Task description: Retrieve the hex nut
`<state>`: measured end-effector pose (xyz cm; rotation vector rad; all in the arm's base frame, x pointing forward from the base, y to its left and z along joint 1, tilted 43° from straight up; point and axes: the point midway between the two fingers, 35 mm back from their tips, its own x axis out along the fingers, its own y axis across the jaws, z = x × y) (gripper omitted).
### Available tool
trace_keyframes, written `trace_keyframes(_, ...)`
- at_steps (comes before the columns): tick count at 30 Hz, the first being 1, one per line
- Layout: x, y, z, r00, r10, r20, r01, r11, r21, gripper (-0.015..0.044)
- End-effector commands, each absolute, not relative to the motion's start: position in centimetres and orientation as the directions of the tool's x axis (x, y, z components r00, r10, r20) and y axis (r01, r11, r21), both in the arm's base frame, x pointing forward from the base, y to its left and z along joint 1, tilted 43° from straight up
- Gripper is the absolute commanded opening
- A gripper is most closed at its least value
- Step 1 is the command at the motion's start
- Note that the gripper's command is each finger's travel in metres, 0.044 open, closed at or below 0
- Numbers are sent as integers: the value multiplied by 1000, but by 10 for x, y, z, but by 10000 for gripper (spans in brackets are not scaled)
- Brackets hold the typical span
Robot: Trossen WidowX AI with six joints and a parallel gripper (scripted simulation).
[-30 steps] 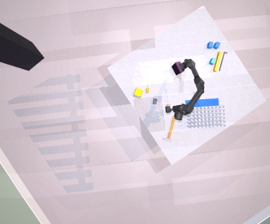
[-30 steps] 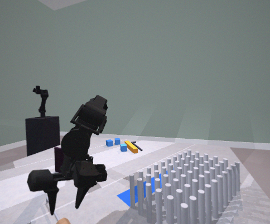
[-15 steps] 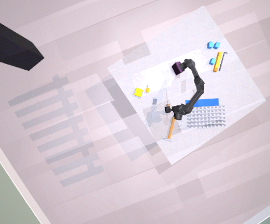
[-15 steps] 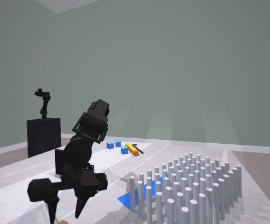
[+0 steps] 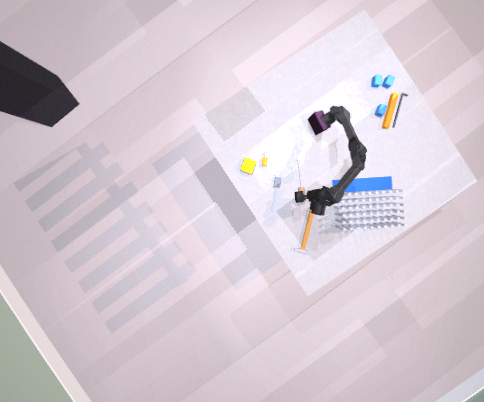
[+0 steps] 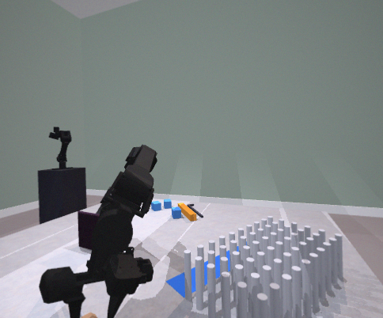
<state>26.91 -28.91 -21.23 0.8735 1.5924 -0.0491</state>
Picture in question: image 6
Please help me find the orange rectangular block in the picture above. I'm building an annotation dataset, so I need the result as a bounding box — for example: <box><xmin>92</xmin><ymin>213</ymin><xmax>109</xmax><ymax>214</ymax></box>
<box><xmin>178</xmin><ymin>203</ymin><xmax>196</xmax><ymax>221</ymax></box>

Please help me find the blue rectangular block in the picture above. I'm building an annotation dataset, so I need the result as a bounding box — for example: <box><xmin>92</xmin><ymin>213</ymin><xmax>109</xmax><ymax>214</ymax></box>
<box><xmin>151</xmin><ymin>201</ymin><xmax>161</xmax><ymax>211</ymax></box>
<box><xmin>172</xmin><ymin>207</ymin><xmax>181</xmax><ymax>219</ymax></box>
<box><xmin>164</xmin><ymin>199</ymin><xmax>172</xmax><ymax>209</ymax></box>

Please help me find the blue flat strip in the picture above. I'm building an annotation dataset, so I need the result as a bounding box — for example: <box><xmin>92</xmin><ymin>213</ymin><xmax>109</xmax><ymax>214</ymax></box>
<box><xmin>166</xmin><ymin>251</ymin><xmax>230</xmax><ymax>297</ymax></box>

